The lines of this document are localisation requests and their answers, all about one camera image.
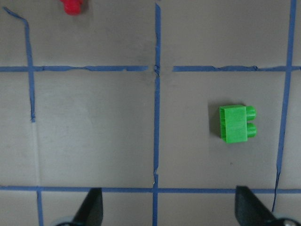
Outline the red toy block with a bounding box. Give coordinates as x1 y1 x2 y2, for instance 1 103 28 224
60 0 84 16

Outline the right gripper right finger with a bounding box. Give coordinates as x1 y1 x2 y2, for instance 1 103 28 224
235 186 276 226

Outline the green toy block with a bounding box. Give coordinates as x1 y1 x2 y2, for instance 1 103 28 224
219 105 257 144

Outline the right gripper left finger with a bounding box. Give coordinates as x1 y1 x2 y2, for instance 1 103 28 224
71 188 103 226

